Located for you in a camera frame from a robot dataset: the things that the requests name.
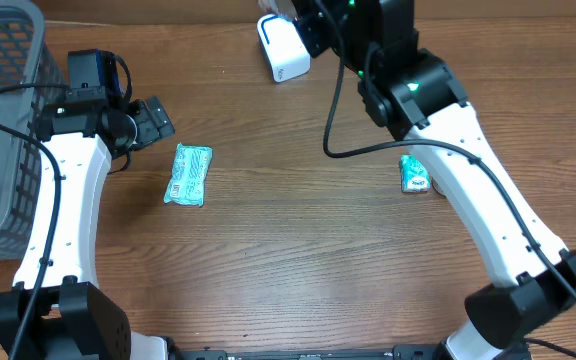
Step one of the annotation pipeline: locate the teal wet wipes pack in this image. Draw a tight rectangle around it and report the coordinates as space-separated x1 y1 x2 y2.
163 144 213 207

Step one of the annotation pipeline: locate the small green white carton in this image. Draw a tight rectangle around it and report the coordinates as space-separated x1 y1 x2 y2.
399 155 431 193

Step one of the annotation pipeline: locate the brown snack pouch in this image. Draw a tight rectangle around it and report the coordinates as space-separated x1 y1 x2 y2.
257 0 298 20

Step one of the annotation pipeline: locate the green lid white jar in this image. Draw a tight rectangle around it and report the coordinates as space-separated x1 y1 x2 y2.
431 177 446 197

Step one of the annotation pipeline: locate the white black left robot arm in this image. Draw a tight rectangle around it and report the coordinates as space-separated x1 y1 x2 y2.
0 100 178 359

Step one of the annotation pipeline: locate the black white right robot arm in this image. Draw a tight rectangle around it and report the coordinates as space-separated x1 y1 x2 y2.
295 1 576 359

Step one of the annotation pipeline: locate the grey plastic mesh basket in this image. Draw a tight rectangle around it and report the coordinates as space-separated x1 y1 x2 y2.
0 0 64 260

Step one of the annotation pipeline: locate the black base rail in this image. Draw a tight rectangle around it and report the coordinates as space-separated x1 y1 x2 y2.
168 344 451 360

